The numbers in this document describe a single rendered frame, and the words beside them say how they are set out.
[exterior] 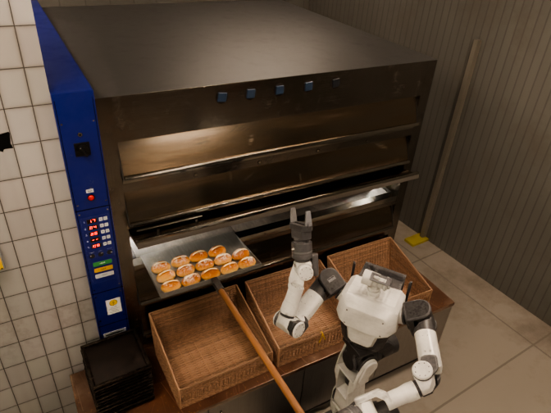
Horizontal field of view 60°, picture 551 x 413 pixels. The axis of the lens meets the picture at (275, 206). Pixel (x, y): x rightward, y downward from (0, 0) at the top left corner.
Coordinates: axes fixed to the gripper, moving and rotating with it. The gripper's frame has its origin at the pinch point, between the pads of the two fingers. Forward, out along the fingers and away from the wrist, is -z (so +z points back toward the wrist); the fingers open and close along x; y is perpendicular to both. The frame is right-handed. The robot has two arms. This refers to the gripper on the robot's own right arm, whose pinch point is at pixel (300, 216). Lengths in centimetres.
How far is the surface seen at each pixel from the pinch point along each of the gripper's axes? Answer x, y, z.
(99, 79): -69, 59, -62
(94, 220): -68, 68, 1
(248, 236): -78, -17, 25
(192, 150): -57, 22, -28
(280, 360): -54, -20, 95
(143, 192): -69, 45, -9
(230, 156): -55, 2, -24
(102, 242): -73, 65, 13
